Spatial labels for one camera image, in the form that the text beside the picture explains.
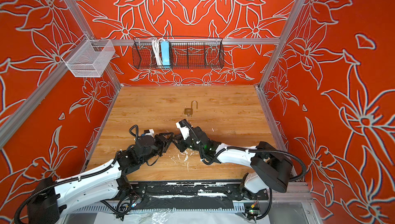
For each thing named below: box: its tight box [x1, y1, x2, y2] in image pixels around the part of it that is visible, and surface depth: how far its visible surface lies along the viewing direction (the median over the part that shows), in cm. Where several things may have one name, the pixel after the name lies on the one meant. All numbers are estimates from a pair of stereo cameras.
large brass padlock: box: [184, 99, 199, 115], surface depth 106 cm
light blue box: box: [160, 41, 171, 66], surface depth 91 cm
